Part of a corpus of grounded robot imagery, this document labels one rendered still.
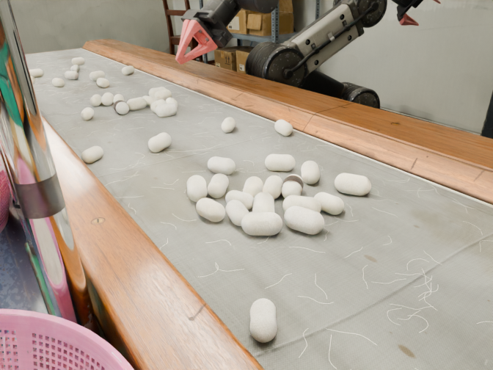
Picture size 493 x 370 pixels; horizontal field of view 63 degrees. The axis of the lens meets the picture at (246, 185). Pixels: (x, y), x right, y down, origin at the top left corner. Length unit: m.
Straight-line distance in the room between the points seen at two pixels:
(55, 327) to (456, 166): 0.40
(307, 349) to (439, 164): 0.29
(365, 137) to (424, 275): 0.25
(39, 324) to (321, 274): 0.20
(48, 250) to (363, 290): 0.21
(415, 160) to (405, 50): 2.38
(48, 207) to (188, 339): 0.11
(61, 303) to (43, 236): 0.05
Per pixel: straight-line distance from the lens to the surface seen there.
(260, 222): 0.35
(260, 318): 0.26
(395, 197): 0.45
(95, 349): 0.25
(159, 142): 0.55
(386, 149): 0.53
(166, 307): 0.27
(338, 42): 1.15
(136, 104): 0.77
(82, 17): 5.24
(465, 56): 2.66
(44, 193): 0.25
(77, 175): 0.47
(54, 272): 0.28
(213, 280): 0.32
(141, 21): 5.44
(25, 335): 0.29
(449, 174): 0.49
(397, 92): 2.93
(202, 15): 0.83
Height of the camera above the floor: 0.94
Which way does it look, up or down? 27 degrees down
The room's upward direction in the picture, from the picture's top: 2 degrees counter-clockwise
